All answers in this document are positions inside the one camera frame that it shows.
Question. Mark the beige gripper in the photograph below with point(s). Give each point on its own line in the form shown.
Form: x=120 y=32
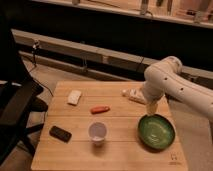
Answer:
x=151 y=108

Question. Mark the white sponge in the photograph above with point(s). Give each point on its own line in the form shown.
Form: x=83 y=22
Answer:
x=74 y=97

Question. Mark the green bowl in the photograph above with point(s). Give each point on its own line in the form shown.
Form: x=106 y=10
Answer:
x=156 y=131

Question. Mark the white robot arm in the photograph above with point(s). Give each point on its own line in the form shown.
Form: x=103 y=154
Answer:
x=163 y=77

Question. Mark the black office chair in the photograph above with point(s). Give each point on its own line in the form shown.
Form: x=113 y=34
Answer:
x=18 y=96

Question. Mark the black rectangular sponge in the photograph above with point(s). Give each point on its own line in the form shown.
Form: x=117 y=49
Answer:
x=60 y=134

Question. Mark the white paper cup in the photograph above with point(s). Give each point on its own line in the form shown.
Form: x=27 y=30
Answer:
x=97 y=132

